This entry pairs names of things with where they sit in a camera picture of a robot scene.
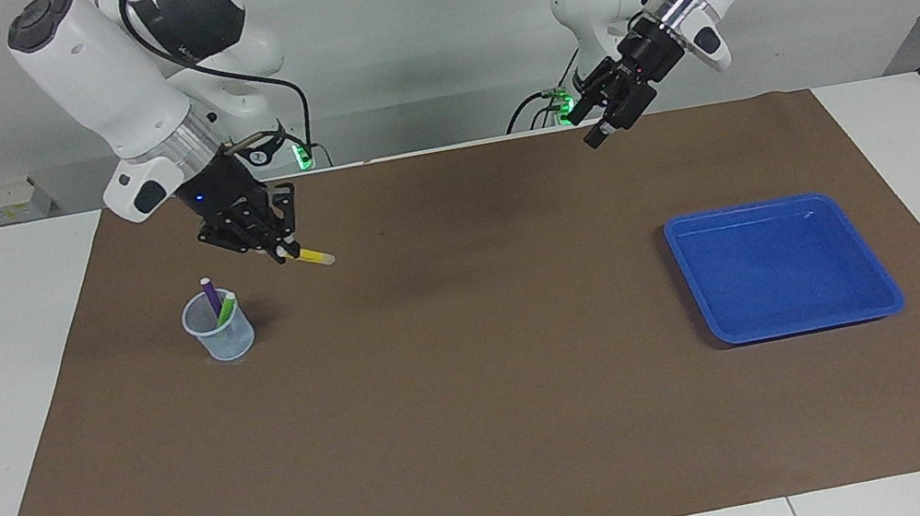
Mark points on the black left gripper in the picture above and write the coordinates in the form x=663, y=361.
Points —
x=650, y=51

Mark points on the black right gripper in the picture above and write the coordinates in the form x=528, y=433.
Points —
x=226, y=199

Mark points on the yellow pen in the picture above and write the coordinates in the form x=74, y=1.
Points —
x=315, y=255

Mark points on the purple pen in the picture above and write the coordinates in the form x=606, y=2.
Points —
x=211, y=295

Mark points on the green pen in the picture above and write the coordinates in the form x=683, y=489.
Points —
x=226, y=310

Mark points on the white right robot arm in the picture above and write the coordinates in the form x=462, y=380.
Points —
x=102, y=75

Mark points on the blue plastic tray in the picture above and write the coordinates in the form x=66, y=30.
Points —
x=780, y=270

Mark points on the translucent blue mesh pen cup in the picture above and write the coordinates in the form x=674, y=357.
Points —
x=231, y=343

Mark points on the brown table mat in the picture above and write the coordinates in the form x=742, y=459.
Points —
x=484, y=403

